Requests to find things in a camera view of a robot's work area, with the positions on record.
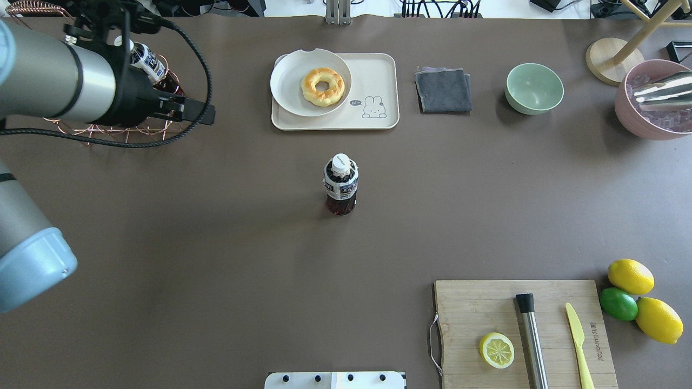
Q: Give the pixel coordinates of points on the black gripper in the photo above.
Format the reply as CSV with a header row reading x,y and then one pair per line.
x,y
131,100

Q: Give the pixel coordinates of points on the tea bottle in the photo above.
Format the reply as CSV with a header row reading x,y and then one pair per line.
x,y
155,67
340,179

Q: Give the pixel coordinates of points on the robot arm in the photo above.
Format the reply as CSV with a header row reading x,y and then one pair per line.
x,y
35,255

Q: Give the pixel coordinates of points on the cream rabbit tray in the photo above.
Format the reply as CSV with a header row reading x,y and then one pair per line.
x,y
372,102

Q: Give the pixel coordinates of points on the cream round plate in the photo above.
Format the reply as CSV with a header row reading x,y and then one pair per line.
x,y
285,81

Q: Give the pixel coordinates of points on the yellow glazed donut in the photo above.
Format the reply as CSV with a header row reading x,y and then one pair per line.
x,y
323,87

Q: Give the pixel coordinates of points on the dark grey folded cloth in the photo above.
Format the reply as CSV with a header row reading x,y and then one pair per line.
x,y
444,90

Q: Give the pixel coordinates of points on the green bowl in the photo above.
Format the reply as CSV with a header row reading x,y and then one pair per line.
x,y
533,89

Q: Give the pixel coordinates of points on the wooden cutting board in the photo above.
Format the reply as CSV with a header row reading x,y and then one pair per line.
x,y
469,309

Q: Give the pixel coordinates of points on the half lemon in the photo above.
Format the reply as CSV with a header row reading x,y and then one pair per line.
x,y
497,350

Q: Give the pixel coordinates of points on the steel muddler black tip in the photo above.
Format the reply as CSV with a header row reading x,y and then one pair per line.
x,y
525,303

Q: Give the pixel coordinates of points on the pink bowl with ice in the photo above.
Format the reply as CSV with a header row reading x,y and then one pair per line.
x,y
650,125

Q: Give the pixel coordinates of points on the green lime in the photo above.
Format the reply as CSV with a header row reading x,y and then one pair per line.
x,y
618,304

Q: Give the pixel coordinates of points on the far yellow lemon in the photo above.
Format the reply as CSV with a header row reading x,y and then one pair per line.
x,y
631,276

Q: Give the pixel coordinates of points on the yellow plastic knife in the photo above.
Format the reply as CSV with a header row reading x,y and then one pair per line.
x,y
578,335

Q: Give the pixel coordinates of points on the metal ice scoop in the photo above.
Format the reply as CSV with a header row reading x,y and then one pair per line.
x,y
670,93

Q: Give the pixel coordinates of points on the lemon near board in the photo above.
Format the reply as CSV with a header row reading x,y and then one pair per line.
x,y
658,320

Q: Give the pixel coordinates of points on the copper wire bottle rack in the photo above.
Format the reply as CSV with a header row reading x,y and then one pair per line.
x,y
88,81

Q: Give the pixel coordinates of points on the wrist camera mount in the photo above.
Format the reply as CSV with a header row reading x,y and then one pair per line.
x,y
93,20

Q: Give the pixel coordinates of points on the aluminium frame post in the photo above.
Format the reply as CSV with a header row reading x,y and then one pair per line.
x,y
338,12

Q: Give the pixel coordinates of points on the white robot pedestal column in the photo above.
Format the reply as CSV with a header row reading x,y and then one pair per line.
x,y
338,379

